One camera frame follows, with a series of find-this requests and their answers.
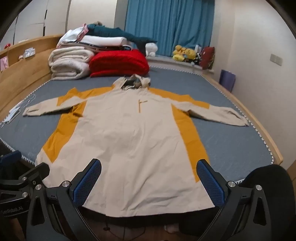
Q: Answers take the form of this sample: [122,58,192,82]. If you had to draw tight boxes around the purple folder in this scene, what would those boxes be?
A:
[218,69,236,93]

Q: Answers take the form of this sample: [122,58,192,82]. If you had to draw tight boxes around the teal shark plush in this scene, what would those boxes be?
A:
[87,23,158,50]

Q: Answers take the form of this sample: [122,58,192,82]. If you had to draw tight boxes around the red cushion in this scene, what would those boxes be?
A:
[199,46,215,69]

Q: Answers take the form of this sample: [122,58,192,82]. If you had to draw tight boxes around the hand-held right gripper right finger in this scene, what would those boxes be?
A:
[196,159,271,241]

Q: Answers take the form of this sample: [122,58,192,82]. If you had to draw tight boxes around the red folded blanket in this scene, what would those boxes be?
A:
[89,49,150,77]

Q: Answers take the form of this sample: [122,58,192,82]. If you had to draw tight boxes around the white wardrobe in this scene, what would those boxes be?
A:
[0,0,71,50]

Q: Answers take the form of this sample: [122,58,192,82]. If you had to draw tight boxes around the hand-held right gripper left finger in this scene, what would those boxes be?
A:
[26,158,102,241]

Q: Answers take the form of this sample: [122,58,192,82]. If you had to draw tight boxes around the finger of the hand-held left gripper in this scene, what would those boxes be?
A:
[13,162,50,189]
[0,152,22,165]

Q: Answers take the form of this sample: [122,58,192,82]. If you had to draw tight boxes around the white and pink garment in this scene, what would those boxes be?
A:
[57,26,89,48]

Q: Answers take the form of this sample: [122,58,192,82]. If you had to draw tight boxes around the white plush toy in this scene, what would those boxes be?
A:
[145,42,158,57]

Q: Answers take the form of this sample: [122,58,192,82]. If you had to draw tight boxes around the white tissue pack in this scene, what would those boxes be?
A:
[23,47,36,58]

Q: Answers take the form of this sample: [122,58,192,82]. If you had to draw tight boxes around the white folded quilt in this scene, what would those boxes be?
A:
[79,35,129,47]

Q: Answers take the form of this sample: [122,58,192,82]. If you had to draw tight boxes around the person's black trouser leg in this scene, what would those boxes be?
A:
[179,164,294,241]

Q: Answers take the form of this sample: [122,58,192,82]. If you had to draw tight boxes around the white fluffy folded blanket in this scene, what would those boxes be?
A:
[48,46,95,80]

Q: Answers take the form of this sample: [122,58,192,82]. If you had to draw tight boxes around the white window ledge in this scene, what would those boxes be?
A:
[147,54,216,75]

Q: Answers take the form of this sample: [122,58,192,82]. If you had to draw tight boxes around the grey quilted mattress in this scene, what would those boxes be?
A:
[0,65,274,183]

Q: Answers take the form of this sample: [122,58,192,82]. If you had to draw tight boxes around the yellow bear plush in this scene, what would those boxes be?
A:
[183,48,197,61]

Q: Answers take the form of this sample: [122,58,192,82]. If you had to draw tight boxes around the blue curtain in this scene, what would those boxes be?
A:
[125,0,214,57]

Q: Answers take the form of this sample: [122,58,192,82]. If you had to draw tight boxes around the beige and yellow jacket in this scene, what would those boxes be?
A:
[22,74,250,218]

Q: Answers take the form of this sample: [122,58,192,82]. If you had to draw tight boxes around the wooden bed frame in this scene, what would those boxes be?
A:
[0,34,284,165]

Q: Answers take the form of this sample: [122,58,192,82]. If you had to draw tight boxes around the white face mask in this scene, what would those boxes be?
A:
[0,94,36,128]

